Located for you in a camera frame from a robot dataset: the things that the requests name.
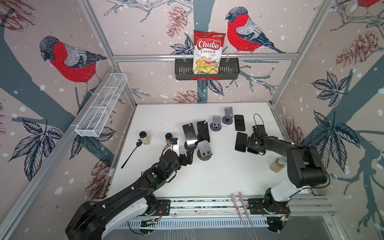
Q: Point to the black-lid brown spice jar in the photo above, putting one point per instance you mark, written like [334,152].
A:
[168,138]

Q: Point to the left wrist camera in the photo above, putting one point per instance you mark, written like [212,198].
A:
[174,145]

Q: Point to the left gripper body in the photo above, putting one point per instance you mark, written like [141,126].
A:
[183,161]

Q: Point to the base rail plate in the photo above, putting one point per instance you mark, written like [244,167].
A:
[220,212]

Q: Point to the grey phone stand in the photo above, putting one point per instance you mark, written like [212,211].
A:
[216,124]
[228,118]

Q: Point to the Chuba cassava chips bag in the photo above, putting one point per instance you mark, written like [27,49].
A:
[208,49]

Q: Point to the black phone far left stand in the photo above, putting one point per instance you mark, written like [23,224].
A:
[190,136]

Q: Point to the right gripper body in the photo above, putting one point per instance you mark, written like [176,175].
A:
[251,143]

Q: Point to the black smartphone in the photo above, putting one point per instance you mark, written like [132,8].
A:
[239,123]
[241,142]

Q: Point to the black phone rear stand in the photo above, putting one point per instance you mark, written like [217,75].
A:
[203,131]

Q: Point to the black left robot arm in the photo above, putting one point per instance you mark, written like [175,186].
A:
[95,222]

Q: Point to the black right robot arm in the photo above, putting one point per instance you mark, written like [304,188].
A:
[304,167]

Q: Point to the amber jar right side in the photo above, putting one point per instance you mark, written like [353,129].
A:
[278,164]

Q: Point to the black spoon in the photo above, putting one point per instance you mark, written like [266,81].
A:
[138,144]

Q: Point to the white wire mesh shelf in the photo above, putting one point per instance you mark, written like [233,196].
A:
[97,115]

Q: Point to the black-lid pale spice jar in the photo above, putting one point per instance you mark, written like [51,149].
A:
[145,138]

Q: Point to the black phone stand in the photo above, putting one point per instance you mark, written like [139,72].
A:
[190,136]
[203,131]

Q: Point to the black wall basket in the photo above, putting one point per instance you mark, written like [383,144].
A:
[229,69]

